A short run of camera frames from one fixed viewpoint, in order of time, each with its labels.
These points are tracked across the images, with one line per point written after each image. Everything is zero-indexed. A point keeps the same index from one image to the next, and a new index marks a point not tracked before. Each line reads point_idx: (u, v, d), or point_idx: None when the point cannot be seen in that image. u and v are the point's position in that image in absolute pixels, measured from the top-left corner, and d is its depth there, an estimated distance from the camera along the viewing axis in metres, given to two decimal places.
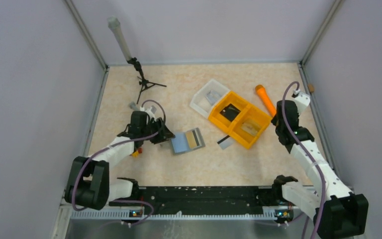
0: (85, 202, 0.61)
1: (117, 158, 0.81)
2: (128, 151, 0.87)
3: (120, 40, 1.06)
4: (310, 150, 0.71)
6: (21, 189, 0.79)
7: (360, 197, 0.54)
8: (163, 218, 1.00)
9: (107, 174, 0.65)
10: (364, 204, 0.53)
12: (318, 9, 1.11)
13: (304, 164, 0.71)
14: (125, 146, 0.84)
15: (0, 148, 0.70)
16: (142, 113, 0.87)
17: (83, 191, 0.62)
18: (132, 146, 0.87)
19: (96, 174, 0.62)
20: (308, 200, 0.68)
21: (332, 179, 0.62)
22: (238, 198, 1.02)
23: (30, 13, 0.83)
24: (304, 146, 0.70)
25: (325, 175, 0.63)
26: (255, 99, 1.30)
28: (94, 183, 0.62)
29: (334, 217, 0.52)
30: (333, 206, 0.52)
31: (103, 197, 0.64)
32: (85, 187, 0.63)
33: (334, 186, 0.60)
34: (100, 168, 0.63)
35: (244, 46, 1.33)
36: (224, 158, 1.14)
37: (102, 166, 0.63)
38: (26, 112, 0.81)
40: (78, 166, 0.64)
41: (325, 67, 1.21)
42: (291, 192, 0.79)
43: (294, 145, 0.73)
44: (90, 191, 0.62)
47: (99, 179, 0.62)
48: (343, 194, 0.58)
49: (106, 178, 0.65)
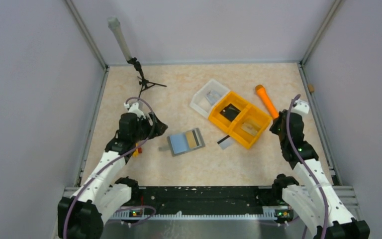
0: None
1: (106, 183, 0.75)
2: (120, 167, 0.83)
3: (120, 40, 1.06)
4: (314, 170, 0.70)
6: (22, 189, 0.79)
7: (362, 223, 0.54)
8: (163, 218, 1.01)
9: (96, 212, 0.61)
10: (366, 230, 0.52)
12: (318, 9, 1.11)
13: (307, 183, 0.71)
14: (115, 166, 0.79)
15: None
16: (131, 118, 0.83)
17: (77, 230, 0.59)
18: (123, 162, 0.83)
19: (83, 216, 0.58)
20: (309, 213, 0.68)
21: (335, 203, 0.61)
22: (238, 198, 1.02)
23: (30, 13, 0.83)
24: (308, 166, 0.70)
25: (328, 198, 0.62)
26: (255, 99, 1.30)
28: (84, 225, 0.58)
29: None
30: (334, 231, 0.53)
31: (96, 233, 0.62)
32: (77, 226, 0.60)
33: (336, 211, 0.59)
34: (87, 211, 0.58)
35: (244, 46, 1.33)
36: (224, 158, 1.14)
37: (89, 208, 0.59)
38: (26, 111, 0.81)
40: (65, 208, 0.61)
41: (325, 67, 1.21)
42: (291, 198, 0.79)
43: (298, 165, 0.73)
44: (82, 231, 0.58)
47: (88, 222, 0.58)
48: (346, 219, 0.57)
49: (96, 216, 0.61)
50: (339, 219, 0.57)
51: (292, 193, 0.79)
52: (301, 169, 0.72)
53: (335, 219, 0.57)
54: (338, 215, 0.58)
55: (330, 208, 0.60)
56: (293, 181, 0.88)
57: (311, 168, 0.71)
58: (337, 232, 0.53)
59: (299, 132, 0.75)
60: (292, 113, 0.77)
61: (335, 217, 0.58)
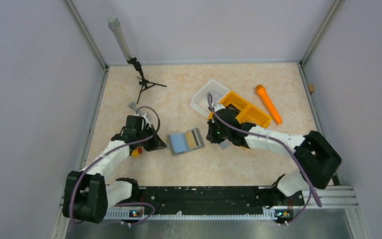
0: (84, 216, 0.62)
1: (111, 166, 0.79)
2: (124, 155, 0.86)
3: (120, 41, 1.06)
4: (258, 131, 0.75)
6: (22, 189, 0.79)
7: (313, 134, 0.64)
8: (163, 218, 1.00)
9: (104, 185, 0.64)
10: (317, 135, 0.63)
12: (318, 9, 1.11)
13: (262, 145, 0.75)
14: (121, 152, 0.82)
15: None
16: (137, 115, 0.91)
17: (81, 205, 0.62)
18: (127, 149, 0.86)
19: (92, 187, 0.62)
20: (299, 178, 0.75)
21: (286, 137, 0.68)
22: (238, 198, 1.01)
23: (30, 14, 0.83)
24: (252, 132, 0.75)
25: (279, 138, 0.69)
26: (255, 99, 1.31)
28: (90, 196, 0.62)
29: (309, 161, 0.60)
30: (301, 154, 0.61)
31: (102, 210, 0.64)
32: (82, 201, 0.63)
33: (291, 141, 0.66)
34: (96, 181, 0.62)
35: (244, 46, 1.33)
36: (224, 158, 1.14)
37: (98, 179, 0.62)
38: (26, 112, 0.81)
40: (73, 180, 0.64)
41: (325, 67, 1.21)
42: (286, 185, 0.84)
43: (246, 138, 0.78)
44: (88, 204, 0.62)
47: (95, 192, 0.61)
48: (301, 140, 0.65)
49: (103, 189, 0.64)
50: (297, 142, 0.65)
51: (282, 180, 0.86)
52: (251, 138, 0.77)
53: (294, 144, 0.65)
54: (295, 140, 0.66)
55: (284, 141, 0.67)
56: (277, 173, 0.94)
57: (255, 131, 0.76)
58: (304, 151, 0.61)
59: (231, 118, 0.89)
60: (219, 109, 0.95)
61: (294, 143, 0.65)
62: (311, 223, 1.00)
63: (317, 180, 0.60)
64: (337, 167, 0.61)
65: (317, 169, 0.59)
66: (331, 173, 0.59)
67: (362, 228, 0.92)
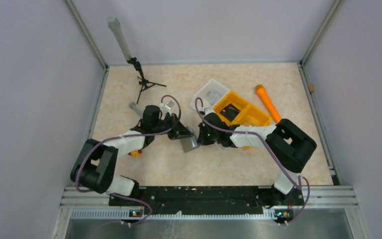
0: (89, 183, 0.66)
1: (125, 149, 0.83)
2: (137, 146, 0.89)
3: (121, 41, 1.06)
4: (239, 129, 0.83)
6: (21, 190, 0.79)
7: (284, 122, 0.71)
8: (163, 218, 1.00)
9: (114, 160, 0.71)
10: (285, 121, 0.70)
12: (318, 9, 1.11)
13: (245, 141, 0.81)
14: (135, 141, 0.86)
15: None
16: (153, 110, 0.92)
17: (87, 174, 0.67)
18: (142, 142, 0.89)
19: (105, 157, 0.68)
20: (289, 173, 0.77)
21: (261, 129, 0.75)
22: (238, 198, 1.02)
23: (30, 14, 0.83)
24: (236, 131, 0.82)
25: (256, 131, 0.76)
26: (255, 99, 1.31)
28: (101, 165, 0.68)
29: (279, 146, 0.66)
30: (272, 140, 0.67)
31: (106, 182, 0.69)
32: (89, 170, 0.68)
33: (265, 131, 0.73)
34: (111, 152, 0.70)
35: (243, 46, 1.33)
36: (224, 158, 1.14)
37: (112, 151, 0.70)
38: (26, 113, 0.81)
40: (89, 147, 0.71)
41: (325, 67, 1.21)
42: (279, 179, 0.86)
43: (231, 137, 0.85)
44: (95, 174, 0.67)
47: (107, 161, 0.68)
48: (273, 128, 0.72)
49: (113, 163, 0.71)
50: (269, 131, 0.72)
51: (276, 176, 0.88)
52: (236, 137, 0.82)
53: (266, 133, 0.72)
54: (269, 130, 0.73)
55: (259, 133, 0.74)
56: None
57: (238, 130, 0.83)
58: (273, 137, 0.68)
59: (219, 121, 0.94)
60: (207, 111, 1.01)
61: (266, 132, 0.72)
62: (310, 222, 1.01)
63: (292, 164, 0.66)
64: (311, 149, 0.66)
65: (288, 151, 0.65)
66: (304, 155, 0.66)
67: (362, 228, 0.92)
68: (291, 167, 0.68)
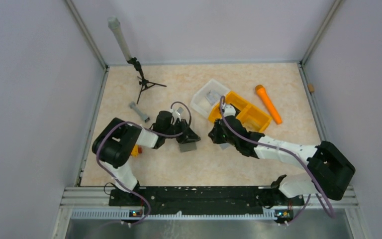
0: (108, 155, 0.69)
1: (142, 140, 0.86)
2: (149, 145, 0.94)
3: (121, 41, 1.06)
4: (267, 142, 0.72)
6: (21, 190, 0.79)
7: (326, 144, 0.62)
8: (163, 218, 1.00)
9: (136, 138, 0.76)
10: (328, 145, 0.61)
12: (318, 9, 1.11)
13: (272, 155, 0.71)
14: (150, 138, 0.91)
15: None
16: (165, 116, 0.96)
17: (108, 146, 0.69)
18: (155, 141, 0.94)
19: (129, 133, 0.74)
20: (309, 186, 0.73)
21: (297, 147, 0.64)
22: (238, 198, 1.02)
23: (30, 15, 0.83)
24: (262, 143, 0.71)
25: (290, 149, 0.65)
26: (255, 99, 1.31)
28: (123, 139, 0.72)
29: (323, 174, 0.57)
30: (315, 165, 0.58)
31: (124, 158, 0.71)
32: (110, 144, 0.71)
33: (304, 151, 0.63)
34: (135, 130, 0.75)
35: (244, 46, 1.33)
36: (224, 158, 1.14)
37: (136, 129, 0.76)
38: (26, 112, 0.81)
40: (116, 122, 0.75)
41: (325, 67, 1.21)
42: (288, 185, 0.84)
43: (256, 149, 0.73)
44: (114, 147, 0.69)
47: (131, 136, 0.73)
48: (313, 151, 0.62)
49: (134, 141, 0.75)
50: (310, 154, 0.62)
51: (284, 183, 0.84)
52: (261, 149, 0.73)
53: (307, 156, 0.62)
54: (308, 151, 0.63)
55: (296, 153, 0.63)
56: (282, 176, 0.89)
57: (264, 142, 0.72)
58: (318, 163, 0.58)
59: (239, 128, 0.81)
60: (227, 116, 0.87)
61: (307, 155, 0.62)
62: (310, 223, 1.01)
63: (332, 191, 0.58)
64: (351, 177, 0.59)
65: (333, 179, 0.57)
66: (345, 183, 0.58)
67: (362, 228, 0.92)
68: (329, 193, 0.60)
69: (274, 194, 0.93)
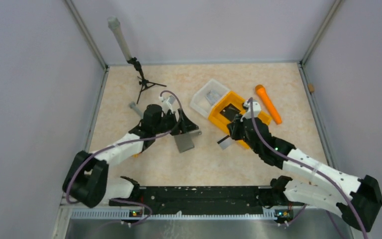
0: (79, 197, 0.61)
1: (119, 159, 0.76)
2: (135, 151, 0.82)
3: (121, 41, 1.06)
4: (300, 158, 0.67)
6: (22, 189, 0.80)
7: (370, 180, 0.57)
8: (163, 217, 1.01)
9: (105, 175, 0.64)
10: (374, 182, 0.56)
12: (318, 9, 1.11)
13: (303, 174, 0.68)
14: (133, 146, 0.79)
15: None
16: (155, 111, 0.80)
17: (78, 187, 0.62)
18: (141, 146, 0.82)
19: (94, 174, 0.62)
20: (326, 204, 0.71)
21: (337, 176, 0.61)
22: (238, 198, 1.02)
23: (30, 15, 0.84)
24: (294, 159, 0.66)
25: (329, 176, 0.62)
26: (255, 99, 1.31)
28: (91, 179, 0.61)
29: (366, 212, 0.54)
30: (359, 203, 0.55)
31: (97, 196, 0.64)
32: (81, 182, 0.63)
33: (344, 183, 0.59)
34: (100, 169, 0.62)
35: (244, 46, 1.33)
36: (224, 158, 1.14)
37: (102, 167, 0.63)
38: (26, 112, 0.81)
40: (79, 161, 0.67)
41: (325, 67, 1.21)
42: (298, 193, 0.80)
43: (285, 163, 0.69)
44: (84, 188, 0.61)
47: (96, 178, 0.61)
48: (356, 184, 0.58)
49: (103, 178, 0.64)
50: (353, 188, 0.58)
51: (294, 189, 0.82)
52: (290, 165, 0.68)
53: (350, 189, 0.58)
54: (349, 183, 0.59)
55: (337, 182, 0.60)
56: (284, 179, 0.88)
57: (296, 158, 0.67)
58: (361, 200, 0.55)
59: (267, 134, 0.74)
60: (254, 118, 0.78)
61: (349, 188, 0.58)
62: (310, 222, 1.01)
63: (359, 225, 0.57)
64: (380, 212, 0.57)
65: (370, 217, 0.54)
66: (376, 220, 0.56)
67: None
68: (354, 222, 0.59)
69: (275, 193, 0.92)
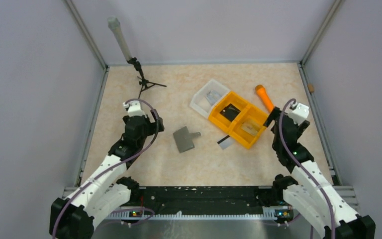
0: None
1: (104, 188, 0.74)
2: (120, 173, 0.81)
3: (120, 41, 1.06)
4: (312, 171, 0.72)
6: (22, 189, 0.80)
7: (368, 219, 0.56)
8: (163, 217, 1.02)
9: (87, 218, 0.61)
10: (372, 225, 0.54)
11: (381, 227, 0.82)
12: (318, 9, 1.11)
13: (307, 186, 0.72)
14: (115, 171, 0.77)
15: None
16: (137, 124, 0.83)
17: (65, 232, 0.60)
18: (124, 166, 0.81)
19: (73, 223, 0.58)
20: (314, 220, 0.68)
21: (338, 202, 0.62)
22: (238, 198, 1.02)
23: (30, 15, 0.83)
24: (306, 169, 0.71)
25: (330, 198, 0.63)
26: (255, 99, 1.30)
28: (74, 226, 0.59)
29: None
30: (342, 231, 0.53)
31: (86, 236, 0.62)
32: (66, 226, 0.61)
33: (340, 210, 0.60)
34: (77, 218, 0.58)
35: (244, 45, 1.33)
36: (224, 158, 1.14)
37: (79, 215, 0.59)
38: (26, 112, 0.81)
40: (57, 209, 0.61)
41: (325, 67, 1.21)
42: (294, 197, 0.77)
43: (296, 168, 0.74)
44: (69, 234, 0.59)
47: (77, 228, 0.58)
48: (351, 217, 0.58)
49: (86, 222, 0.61)
50: (345, 218, 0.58)
51: (294, 193, 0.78)
52: (300, 172, 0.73)
53: (341, 217, 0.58)
54: (345, 213, 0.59)
55: (334, 207, 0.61)
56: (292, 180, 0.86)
57: (309, 169, 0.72)
58: (346, 231, 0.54)
59: (293, 136, 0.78)
60: (287, 117, 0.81)
61: (341, 216, 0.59)
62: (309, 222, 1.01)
63: None
64: None
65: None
66: None
67: None
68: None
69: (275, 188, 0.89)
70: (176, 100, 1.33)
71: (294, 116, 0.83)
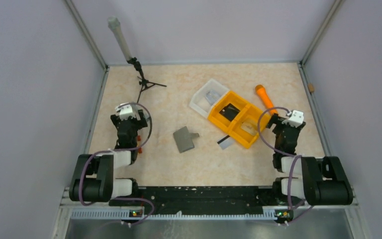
0: (92, 194, 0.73)
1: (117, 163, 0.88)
2: (126, 162, 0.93)
3: (120, 40, 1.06)
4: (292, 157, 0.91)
6: (21, 190, 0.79)
7: (333, 158, 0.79)
8: (163, 218, 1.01)
9: (112, 166, 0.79)
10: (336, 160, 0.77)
11: (381, 227, 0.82)
12: (318, 9, 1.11)
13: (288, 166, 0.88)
14: (123, 154, 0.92)
15: None
16: (125, 129, 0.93)
17: (88, 185, 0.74)
18: (129, 156, 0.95)
19: (102, 166, 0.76)
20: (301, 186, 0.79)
21: None
22: (238, 198, 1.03)
23: (30, 14, 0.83)
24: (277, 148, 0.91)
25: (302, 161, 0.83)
26: (255, 99, 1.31)
28: (98, 176, 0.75)
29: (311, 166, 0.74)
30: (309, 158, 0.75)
31: (108, 190, 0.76)
32: (89, 183, 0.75)
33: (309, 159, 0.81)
34: (106, 160, 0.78)
35: (244, 45, 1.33)
36: (224, 158, 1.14)
37: (107, 158, 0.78)
38: (26, 112, 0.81)
40: (81, 163, 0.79)
41: (325, 66, 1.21)
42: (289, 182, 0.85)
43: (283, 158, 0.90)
44: (96, 185, 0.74)
47: (105, 168, 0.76)
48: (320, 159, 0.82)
49: (111, 170, 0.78)
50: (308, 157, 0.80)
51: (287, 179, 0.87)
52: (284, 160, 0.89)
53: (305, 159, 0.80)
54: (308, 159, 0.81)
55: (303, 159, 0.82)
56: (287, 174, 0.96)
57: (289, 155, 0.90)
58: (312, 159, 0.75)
59: (292, 146, 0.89)
60: (288, 129, 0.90)
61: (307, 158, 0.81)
62: (310, 222, 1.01)
63: (310, 188, 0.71)
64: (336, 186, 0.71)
65: (315, 176, 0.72)
66: (328, 189, 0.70)
67: (363, 228, 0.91)
68: (308, 194, 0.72)
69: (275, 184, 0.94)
70: (176, 100, 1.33)
71: (292, 123, 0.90)
